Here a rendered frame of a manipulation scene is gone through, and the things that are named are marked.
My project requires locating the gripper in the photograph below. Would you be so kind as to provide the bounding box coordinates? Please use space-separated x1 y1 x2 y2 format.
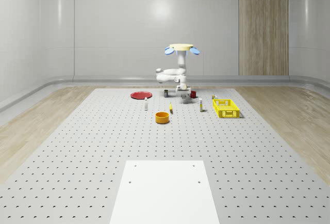
176 85 192 100

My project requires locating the yellow bowl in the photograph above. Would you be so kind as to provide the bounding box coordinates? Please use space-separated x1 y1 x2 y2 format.
155 111 170 125

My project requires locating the red plate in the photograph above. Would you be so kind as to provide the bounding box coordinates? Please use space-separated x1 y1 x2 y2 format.
130 91 153 100

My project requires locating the yellow basket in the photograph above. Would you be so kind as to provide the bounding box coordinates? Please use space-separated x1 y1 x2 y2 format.
211 98 241 119

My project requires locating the white board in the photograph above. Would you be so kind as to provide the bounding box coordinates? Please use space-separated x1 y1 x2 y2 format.
109 159 221 224

